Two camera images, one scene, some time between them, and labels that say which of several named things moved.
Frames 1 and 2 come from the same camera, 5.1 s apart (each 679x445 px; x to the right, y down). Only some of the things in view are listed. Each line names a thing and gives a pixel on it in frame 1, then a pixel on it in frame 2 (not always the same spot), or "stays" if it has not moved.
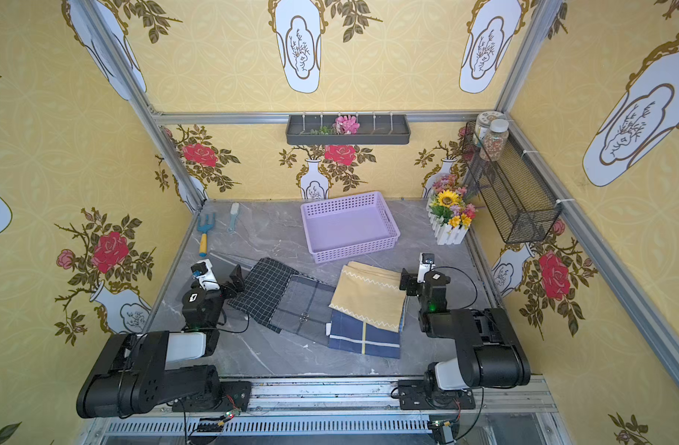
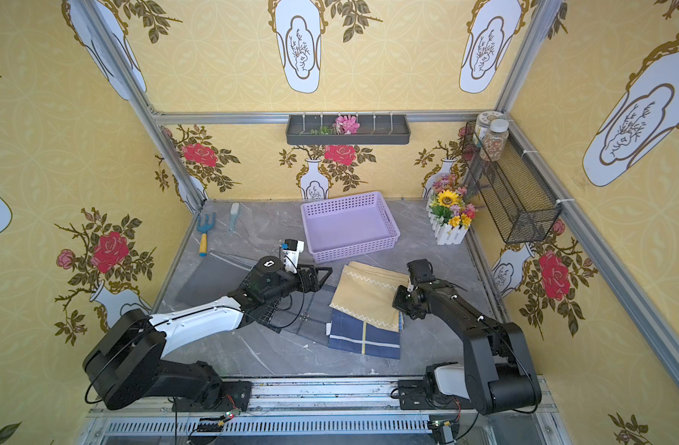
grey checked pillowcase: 304,309 stays
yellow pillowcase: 370,292 stays
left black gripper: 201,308 → 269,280
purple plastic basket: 346,225 stays
